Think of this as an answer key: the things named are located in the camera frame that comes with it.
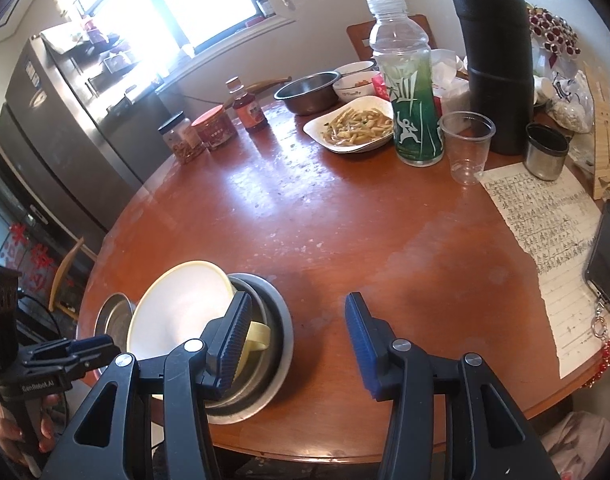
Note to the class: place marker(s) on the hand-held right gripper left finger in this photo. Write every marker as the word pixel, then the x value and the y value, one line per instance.
pixel 232 345

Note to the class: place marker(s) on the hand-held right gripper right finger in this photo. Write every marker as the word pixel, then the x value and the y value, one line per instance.
pixel 362 350

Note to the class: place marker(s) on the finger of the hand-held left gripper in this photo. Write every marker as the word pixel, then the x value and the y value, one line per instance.
pixel 60 365
pixel 92 344

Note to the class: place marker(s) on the shallow steel plate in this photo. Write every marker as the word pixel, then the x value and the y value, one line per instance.
pixel 112 320

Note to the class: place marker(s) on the round steel pan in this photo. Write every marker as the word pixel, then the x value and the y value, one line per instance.
pixel 245 406

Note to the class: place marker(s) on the cream bowl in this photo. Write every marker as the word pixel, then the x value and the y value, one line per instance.
pixel 175 305

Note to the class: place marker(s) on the person's left hand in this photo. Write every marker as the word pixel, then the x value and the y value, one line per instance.
pixel 5 435

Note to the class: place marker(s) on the yellow wooden chair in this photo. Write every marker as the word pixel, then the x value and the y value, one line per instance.
pixel 60 270

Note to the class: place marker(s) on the red paper decoration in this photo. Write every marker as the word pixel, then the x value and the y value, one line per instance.
pixel 20 232

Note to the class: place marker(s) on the steel refrigerator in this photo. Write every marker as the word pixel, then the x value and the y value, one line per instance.
pixel 60 135

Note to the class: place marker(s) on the clear snack jar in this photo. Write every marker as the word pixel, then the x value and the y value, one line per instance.
pixel 181 140

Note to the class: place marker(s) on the red tin can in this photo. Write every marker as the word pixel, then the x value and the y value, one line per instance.
pixel 214 130

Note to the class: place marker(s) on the handwritten paper sheet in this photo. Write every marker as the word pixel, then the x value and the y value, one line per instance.
pixel 545 220

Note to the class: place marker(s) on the white plate of noodles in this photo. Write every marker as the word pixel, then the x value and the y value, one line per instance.
pixel 352 125

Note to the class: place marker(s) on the clear plastic cup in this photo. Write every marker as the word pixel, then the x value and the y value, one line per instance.
pixel 467 150

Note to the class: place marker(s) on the person's beige clothing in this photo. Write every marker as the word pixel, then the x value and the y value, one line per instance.
pixel 580 435

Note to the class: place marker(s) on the amber syrup bottle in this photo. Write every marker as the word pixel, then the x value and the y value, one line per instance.
pixel 247 110

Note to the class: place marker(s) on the green drink bottle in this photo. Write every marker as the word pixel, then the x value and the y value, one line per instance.
pixel 415 110

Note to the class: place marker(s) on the black smartphone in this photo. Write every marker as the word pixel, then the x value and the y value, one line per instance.
pixel 607 260

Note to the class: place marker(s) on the wide steel bowl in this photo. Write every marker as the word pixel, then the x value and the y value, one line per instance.
pixel 307 92

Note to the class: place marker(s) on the curved wooden chair back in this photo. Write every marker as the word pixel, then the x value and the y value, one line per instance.
pixel 265 83

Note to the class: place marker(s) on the white printed bowl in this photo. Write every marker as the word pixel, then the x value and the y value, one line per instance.
pixel 357 85

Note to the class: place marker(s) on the small steel cup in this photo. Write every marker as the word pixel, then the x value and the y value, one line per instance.
pixel 545 155

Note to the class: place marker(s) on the pile of small boxes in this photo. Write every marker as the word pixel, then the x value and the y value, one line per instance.
pixel 100 45

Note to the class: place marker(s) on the brown wooden chair back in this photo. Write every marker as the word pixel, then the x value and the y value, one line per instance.
pixel 360 40

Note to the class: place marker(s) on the black thermos flask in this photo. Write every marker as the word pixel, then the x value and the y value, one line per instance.
pixel 490 60

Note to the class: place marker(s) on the clear plastic bag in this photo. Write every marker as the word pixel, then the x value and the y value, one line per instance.
pixel 565 100

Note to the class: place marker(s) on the light wooden slat piece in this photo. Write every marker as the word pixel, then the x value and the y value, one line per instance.
pixel 602 130

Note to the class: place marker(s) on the bright window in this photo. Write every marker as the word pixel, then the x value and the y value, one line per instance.
pixel 195 0

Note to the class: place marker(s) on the red and white bouquet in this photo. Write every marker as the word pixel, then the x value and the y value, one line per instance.
pixel 550 25

